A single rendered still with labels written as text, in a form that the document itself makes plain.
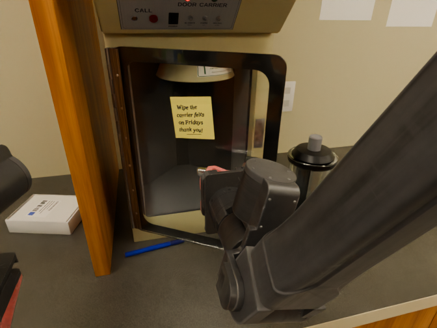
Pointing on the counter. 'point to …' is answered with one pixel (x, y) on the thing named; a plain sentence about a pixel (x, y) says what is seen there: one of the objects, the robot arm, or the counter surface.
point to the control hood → (104, 7)
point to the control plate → (164, 8)
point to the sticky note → (192, 117)
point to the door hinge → (118, 133)
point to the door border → (114, 73)
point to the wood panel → (82, 115)
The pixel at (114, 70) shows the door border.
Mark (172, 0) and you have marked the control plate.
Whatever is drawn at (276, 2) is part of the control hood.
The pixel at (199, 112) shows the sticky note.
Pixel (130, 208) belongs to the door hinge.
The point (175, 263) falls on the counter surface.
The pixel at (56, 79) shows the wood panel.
